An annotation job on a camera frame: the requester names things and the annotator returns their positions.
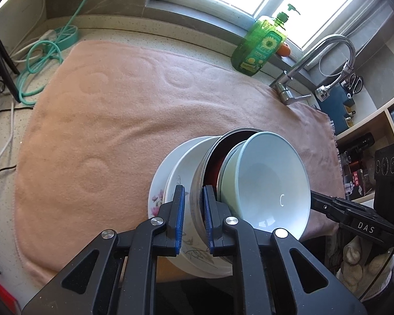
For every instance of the white plate grey leaf print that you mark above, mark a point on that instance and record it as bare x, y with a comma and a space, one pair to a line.
193, 259

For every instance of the red box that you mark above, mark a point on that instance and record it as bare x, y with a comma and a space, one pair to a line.
0, 292

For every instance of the steel kitchen faucet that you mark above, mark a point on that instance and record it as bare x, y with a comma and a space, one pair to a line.
305, 59

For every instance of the person's right hand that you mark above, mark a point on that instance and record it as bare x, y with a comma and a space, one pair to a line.
354, 259

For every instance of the small steel bowl red outside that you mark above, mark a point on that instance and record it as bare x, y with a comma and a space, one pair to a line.
216, 170

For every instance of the white ceramic bowl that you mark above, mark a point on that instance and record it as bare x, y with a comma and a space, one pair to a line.
266, 177

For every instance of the orange fruit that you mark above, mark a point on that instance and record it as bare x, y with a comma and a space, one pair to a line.
285, 50

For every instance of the black tripod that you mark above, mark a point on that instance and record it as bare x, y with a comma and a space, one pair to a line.
0, 55

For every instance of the wooden shelf cabinet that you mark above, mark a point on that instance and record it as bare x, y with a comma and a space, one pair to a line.
364, 119

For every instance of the black scissors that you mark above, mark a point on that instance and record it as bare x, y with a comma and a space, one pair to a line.
358, 83

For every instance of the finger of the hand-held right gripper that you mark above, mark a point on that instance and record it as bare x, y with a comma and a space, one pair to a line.
331, 206

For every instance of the large steel bowl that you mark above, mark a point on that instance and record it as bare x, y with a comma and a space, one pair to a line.
197, 183

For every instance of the pink towel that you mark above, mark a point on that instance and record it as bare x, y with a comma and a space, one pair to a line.
118, 121

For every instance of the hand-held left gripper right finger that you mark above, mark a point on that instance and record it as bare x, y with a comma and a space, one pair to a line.
207, 220

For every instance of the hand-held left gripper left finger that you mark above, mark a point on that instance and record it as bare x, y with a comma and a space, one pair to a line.
180, 220

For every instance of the blue knife holder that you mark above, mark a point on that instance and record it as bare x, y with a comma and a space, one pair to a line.
335, 111

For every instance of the black device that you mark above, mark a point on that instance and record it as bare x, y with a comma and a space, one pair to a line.
356, 141

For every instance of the green dish soap bottle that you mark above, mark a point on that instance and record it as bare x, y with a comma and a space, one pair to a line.
259, 49

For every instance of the large pink floral plate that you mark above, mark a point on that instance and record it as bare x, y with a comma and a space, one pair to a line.
154, 197

